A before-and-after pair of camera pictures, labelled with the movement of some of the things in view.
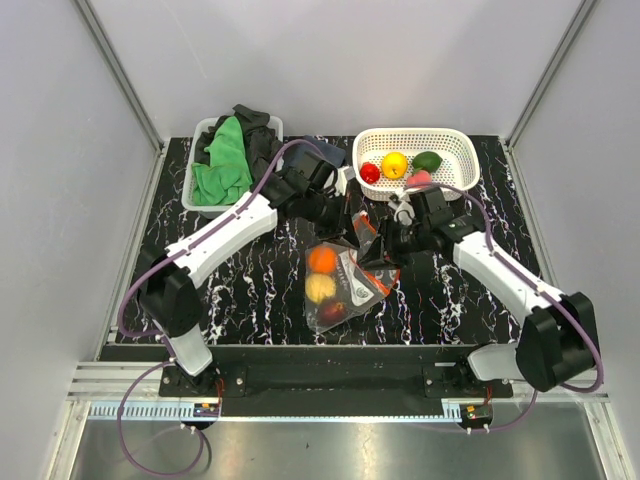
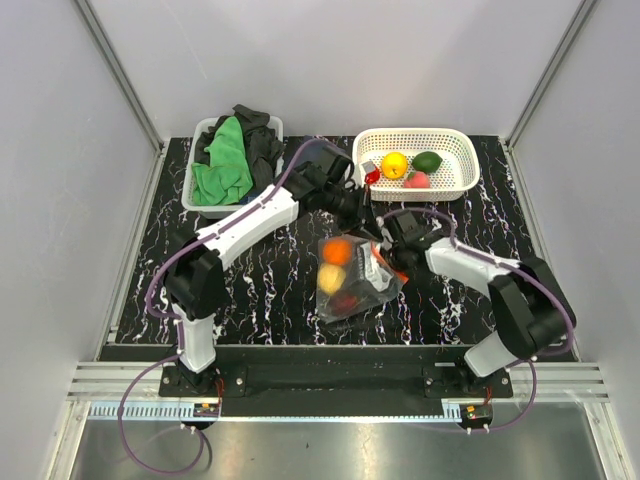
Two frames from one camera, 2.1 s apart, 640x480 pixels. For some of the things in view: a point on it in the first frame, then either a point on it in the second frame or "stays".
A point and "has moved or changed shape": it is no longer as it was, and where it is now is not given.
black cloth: [260, 142] stays
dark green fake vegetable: [427, 160] stays
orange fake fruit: [322, 260] → [337, 251]
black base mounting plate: [334, 380] stays
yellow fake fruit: [320, 286] → [331, 278]
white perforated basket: [459, 168] stays
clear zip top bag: [336, 285] has moved or changed shape
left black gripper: [346, 233] → [364, 209]
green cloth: [227, 179] stays
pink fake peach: [420, 180] stays
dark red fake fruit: [334, 313] → [345, 303]
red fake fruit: [369, 172] has moved or changed shape
